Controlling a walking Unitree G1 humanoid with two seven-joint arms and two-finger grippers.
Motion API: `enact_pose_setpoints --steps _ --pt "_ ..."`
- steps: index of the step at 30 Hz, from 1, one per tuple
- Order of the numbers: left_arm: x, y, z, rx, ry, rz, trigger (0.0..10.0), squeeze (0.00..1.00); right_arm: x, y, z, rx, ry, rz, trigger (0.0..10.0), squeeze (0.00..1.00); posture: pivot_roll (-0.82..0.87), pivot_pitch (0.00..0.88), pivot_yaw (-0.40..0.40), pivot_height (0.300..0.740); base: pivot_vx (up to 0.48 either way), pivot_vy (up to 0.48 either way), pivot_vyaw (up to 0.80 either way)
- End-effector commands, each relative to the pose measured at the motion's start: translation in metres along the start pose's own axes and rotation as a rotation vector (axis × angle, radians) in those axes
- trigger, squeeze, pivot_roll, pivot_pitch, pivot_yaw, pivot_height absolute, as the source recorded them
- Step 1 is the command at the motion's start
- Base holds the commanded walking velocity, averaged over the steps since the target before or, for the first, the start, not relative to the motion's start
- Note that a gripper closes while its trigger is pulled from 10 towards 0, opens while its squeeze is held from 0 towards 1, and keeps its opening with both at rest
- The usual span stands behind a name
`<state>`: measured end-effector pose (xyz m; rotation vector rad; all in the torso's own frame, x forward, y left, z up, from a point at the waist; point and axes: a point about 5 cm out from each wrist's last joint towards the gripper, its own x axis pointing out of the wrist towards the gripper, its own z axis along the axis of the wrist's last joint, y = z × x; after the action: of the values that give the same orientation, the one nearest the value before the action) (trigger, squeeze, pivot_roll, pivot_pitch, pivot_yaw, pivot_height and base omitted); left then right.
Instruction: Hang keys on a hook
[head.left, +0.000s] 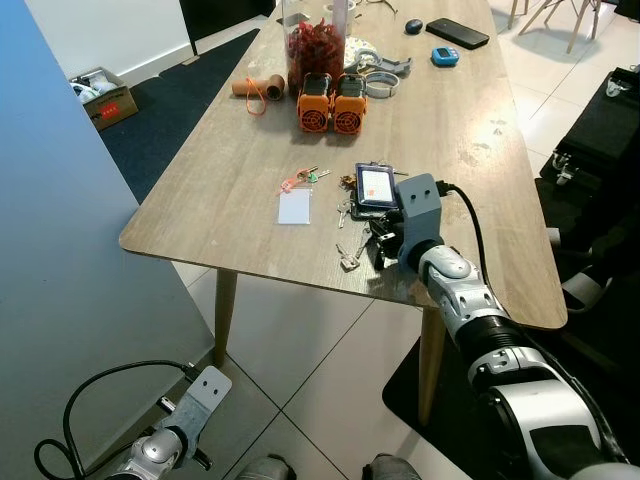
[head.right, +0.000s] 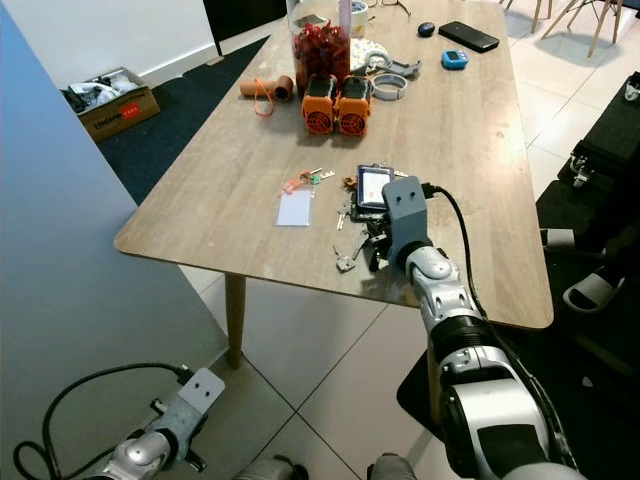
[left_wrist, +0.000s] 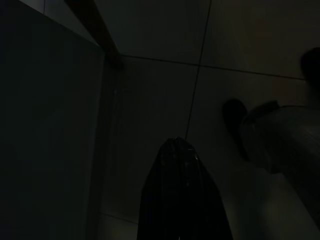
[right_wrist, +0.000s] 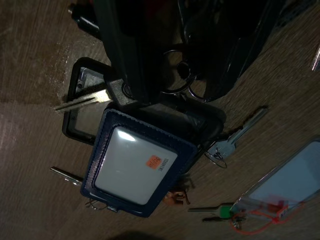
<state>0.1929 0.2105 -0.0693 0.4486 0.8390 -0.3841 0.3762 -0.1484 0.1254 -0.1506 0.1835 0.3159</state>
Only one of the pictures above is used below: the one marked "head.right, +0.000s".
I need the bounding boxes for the dark blue card holder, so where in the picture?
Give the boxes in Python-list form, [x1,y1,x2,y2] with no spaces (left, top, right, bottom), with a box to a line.
[357,163,396,213]

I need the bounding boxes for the grey left robot foot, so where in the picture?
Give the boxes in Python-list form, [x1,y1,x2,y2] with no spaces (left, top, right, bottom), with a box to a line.
[240,455,296,480]

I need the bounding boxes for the grey robot foot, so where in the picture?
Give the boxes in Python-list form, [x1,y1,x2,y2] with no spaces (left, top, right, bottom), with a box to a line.
[368,453,421,480]
[240,455,296,480]

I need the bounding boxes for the clear sleeve with white card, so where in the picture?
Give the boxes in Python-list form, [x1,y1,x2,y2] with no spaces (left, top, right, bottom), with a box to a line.
[277,191,313,227]

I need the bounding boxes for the orange and black device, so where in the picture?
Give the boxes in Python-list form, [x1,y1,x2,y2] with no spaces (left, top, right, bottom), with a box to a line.
[301,73,338,136]
[336,75,373,136]

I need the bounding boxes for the grey plastic clamp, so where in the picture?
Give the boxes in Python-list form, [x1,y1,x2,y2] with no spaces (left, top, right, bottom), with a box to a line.
[368,55,421,101]

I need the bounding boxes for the wooden table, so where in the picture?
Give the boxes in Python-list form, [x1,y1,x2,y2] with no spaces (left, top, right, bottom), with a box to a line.
[115,0,554,421]

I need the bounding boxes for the grey right robot foot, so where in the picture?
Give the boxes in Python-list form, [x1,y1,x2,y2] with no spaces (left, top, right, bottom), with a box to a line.
[368,453,421,480]

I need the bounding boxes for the clear jar with red contents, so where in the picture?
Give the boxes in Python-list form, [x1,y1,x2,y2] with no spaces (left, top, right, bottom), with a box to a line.
[290,0,354,93]

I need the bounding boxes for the grey slipper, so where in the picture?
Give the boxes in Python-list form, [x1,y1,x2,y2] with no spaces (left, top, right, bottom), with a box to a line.
[560,270,623,313]

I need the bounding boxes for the black smartphone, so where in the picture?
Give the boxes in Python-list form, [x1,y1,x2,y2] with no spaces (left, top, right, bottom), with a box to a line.
[438,21,501,53]

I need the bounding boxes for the dark floor rug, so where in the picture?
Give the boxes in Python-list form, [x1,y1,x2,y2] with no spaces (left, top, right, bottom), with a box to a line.
[100,35,266,206]

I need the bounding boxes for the black equipment case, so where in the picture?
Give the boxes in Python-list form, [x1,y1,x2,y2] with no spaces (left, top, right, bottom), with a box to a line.
[568,75,640,201]

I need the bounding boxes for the brown cardboard box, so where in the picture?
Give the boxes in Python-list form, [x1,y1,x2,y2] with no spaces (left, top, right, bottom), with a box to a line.
[63,67,161,141]

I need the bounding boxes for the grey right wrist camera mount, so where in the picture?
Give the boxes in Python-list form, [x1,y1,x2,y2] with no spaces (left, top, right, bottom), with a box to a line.
[387,176,436,251]

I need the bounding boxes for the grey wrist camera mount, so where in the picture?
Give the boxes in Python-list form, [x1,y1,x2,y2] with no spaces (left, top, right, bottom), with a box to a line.
[160,367,226,436]
[387,176,436,251]

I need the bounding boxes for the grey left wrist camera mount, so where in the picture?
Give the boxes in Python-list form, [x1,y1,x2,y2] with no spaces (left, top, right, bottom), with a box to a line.
[160,367,226,436]

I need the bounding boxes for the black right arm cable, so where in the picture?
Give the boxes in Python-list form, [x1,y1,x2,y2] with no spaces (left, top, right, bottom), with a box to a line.
[423,182,581,471]

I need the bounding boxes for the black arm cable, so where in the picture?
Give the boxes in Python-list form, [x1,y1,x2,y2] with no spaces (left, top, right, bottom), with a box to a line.
[423,182,581,471]
[12,362,191,480]

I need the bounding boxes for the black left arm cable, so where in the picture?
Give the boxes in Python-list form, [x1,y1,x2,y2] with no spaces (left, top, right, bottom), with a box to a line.
[12,362,191,480]

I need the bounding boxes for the brown cylinder with orange cord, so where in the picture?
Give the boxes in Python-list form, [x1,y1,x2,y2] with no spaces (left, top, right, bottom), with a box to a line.
[240,76,295,118]

